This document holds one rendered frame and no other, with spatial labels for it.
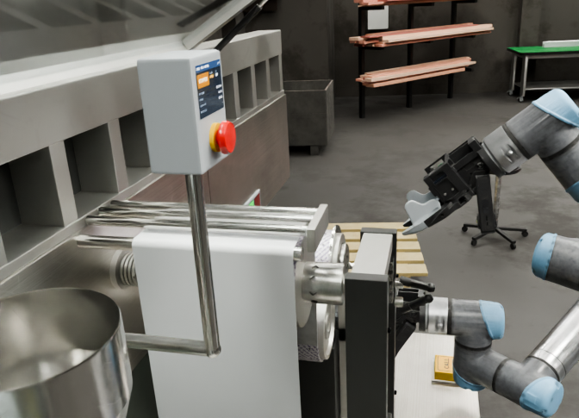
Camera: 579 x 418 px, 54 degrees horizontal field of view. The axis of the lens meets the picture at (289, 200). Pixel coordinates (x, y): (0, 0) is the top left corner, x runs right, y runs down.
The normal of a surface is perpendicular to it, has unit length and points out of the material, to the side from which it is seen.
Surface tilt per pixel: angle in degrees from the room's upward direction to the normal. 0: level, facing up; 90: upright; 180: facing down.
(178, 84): 90
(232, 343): 90
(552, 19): 90
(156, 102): 90
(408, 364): 0
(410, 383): 0
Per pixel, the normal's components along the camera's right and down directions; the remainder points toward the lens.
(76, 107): 0.97, 0.04
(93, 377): 0.88, 0.11
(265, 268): -0.24, 0.33
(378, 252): -0.05, -0.94
